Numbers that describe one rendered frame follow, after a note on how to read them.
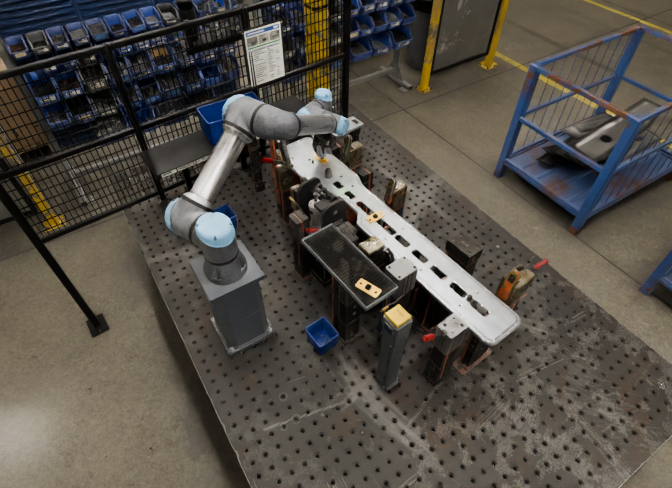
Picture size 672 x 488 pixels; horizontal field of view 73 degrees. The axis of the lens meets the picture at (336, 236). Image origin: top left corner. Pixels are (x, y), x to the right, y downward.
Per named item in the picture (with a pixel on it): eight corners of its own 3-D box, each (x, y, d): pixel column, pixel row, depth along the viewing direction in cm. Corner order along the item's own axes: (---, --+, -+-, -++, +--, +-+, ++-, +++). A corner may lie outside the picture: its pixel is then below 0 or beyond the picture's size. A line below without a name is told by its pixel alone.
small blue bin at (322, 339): (339, 345, 187) (339, 334, 180) (320, 358, 183) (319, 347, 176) (324, 327, 192) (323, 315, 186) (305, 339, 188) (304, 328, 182)
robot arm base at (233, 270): (214, 291, 156) (208, 274, 149) (198, 263, 165) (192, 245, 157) (254, 273, 161) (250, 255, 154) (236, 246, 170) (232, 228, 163)
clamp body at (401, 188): (405, 238, 227) (414, 185, 202) (387, 249, 222) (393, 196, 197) (393, 227, 232) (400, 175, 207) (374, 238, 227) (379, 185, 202)
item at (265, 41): (286, 76, 247) (281, 18, 224) (250, 89, 238) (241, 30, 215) (284, 75, 248) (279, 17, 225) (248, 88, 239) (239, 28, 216)
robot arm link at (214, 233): (221, 269, 150) (213, 242, 140) (192, 252, 155) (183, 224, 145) (246, 246, 157) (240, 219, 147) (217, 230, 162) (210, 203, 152)
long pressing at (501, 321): (529, 317, 162) (530, 315, 161) (487, 352, 153) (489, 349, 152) (309, 136, 237) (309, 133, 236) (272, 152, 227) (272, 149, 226)
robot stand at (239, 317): (230, 357, 183) (210, 301, 153) (210, 320, 195) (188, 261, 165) (275, 333, 190) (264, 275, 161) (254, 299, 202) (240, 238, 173)
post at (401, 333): (400, 381, 176) (414, 320, 144) (385, 392, 173) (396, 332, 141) (387, 366, 180) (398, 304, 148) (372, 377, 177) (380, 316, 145)
